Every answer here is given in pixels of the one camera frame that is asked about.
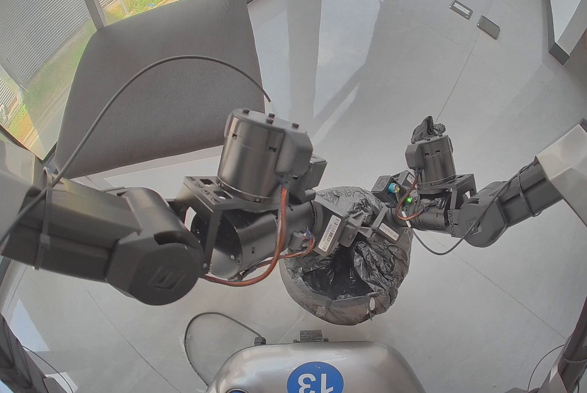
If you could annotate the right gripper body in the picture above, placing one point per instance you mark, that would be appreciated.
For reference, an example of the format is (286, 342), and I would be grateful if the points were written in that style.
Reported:
(431, 219)

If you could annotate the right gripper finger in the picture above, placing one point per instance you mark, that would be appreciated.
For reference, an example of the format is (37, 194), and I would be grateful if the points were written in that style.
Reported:
(376, 224)

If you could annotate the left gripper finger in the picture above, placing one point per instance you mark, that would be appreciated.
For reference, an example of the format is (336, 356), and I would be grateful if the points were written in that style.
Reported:
(353, 230)

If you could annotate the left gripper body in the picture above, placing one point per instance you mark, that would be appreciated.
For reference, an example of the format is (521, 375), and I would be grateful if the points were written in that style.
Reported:
(257, 240)

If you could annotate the black plastic bag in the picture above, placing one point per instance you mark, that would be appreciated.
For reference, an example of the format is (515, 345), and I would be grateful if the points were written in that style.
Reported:
(348, 281)

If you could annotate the black plastic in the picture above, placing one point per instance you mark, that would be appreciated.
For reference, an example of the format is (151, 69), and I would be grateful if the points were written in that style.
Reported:
(426, 127)

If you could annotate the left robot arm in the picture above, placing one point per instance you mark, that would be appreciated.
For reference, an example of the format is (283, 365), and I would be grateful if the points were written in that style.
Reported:
(91, 217)

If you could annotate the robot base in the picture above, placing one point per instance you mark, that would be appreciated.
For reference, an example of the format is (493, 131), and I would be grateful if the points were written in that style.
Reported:
(321, 363)

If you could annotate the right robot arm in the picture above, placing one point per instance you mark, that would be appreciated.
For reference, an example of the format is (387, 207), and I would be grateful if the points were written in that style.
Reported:
(486, 212)

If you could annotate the grey chair with white legs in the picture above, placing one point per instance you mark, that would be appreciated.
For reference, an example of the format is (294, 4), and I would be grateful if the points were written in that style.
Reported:
(160, 61)

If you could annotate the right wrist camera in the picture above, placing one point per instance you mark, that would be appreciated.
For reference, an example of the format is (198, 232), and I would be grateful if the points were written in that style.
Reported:
(383, 185)

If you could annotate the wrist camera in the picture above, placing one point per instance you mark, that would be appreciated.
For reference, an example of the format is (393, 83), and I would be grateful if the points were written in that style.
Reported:
(383, 185)
(316, 171)

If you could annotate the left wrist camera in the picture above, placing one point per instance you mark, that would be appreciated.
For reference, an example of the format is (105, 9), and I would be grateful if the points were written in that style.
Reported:
(316, 171)

